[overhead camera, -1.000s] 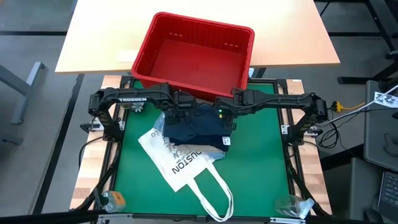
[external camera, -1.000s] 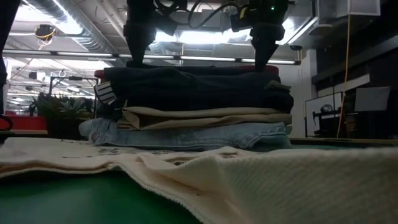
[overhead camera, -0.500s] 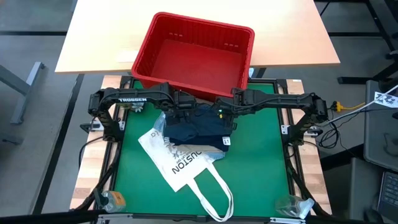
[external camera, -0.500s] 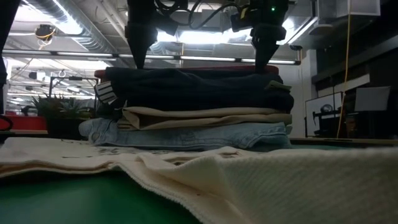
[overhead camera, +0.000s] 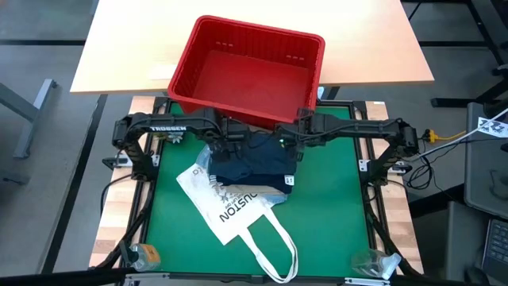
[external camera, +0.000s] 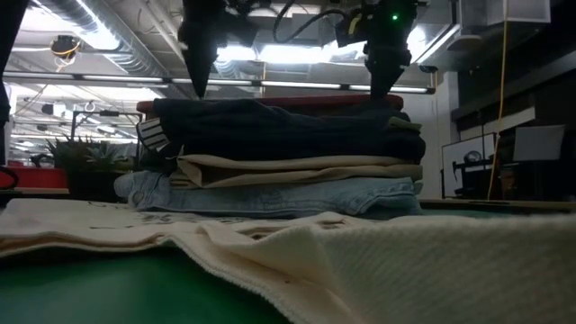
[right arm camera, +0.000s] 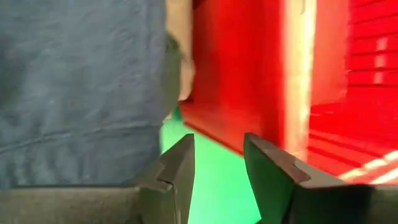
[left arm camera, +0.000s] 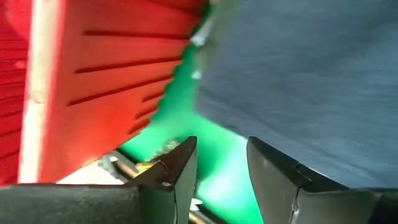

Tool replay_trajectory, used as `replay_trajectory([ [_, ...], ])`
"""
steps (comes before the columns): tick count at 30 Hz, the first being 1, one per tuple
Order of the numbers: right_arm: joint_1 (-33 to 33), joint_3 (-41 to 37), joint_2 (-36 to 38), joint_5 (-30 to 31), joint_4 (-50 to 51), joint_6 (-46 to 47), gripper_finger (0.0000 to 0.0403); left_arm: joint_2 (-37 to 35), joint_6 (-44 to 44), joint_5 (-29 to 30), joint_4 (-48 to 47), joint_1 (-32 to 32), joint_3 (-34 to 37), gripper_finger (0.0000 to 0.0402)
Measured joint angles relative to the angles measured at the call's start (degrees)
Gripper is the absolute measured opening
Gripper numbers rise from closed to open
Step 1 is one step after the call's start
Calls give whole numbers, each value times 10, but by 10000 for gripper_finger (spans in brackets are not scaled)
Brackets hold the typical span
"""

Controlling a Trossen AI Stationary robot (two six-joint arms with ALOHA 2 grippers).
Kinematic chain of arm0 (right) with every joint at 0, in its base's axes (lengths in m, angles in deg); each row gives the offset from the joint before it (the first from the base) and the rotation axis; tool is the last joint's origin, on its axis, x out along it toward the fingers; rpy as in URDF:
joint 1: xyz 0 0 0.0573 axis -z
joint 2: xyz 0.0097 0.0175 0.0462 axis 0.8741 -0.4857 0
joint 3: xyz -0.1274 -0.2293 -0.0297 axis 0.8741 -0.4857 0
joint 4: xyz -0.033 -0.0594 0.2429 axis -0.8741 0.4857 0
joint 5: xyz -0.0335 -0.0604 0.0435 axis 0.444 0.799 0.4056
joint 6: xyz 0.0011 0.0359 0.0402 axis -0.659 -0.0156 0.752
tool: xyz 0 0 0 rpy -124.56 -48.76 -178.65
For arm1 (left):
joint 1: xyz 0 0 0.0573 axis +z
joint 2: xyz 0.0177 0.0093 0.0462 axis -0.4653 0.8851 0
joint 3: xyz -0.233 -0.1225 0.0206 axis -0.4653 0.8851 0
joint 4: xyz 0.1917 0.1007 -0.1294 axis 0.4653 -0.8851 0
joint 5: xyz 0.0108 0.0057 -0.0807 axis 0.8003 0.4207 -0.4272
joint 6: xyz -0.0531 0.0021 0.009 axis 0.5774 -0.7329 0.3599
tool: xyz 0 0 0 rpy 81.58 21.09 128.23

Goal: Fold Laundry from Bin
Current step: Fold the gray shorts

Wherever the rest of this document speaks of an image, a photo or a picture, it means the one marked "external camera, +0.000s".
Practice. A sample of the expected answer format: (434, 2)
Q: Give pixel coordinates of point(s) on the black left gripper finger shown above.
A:
(201, 67)

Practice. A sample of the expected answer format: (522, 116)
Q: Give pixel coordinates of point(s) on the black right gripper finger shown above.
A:
(384, 81)

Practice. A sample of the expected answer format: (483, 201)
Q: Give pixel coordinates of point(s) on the black garment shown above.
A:
(270, 114)

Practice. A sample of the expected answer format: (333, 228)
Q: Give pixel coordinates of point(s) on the navy Puma print garment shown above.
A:
(292, 146)

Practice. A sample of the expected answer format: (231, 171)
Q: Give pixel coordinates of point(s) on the light blue denim jeans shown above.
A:
(270, 198)

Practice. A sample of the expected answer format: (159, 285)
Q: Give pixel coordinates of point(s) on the red plastic laundry bin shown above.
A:
(292, 100)

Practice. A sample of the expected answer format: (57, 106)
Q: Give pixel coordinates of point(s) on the red background bin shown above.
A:
(40, 177)

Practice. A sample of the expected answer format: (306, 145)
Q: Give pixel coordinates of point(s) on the small potted succulent plant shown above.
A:
(90, 166)

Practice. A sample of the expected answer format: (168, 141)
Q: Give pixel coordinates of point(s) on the grey chair back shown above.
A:
(537, 143)

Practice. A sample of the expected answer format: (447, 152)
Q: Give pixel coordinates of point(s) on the cream printed tote bag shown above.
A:
(405, 270)

